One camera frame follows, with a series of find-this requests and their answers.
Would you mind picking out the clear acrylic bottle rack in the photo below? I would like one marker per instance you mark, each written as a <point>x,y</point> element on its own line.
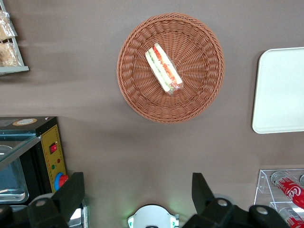
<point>263,185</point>

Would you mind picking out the wooden skewer stick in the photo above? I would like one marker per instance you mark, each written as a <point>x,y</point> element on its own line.
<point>3,191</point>

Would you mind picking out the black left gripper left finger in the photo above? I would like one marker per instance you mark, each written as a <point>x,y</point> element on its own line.
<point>69,190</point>

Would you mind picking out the red emergency stop knob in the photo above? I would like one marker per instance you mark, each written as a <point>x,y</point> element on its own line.
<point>62,180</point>

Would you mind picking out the steel warmer pan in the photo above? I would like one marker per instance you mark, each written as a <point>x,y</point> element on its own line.
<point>12,183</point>

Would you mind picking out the tray of packaged crackers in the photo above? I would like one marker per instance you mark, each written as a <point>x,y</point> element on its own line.
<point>19,57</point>

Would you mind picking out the round brown wicker basket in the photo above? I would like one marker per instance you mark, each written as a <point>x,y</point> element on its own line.
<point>194,95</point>

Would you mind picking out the plastic-wrapped sandwich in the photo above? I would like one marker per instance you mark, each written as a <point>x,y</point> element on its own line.
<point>163,67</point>

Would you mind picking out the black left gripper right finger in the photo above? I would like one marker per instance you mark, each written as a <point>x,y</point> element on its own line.
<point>202,192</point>

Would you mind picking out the red cola bottle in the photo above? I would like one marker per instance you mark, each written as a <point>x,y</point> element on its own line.
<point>291,191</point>
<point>293,217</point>

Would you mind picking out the black food warmer cabinet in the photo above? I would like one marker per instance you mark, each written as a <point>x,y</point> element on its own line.
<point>50,152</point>

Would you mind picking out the cream rectangular tray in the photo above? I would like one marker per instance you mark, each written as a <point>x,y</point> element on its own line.
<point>280,92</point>

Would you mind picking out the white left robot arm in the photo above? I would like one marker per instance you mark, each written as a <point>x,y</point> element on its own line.
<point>152,217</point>

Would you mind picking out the clear bag of crackers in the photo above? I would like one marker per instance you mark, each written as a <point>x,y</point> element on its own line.
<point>6,27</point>
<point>8,55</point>

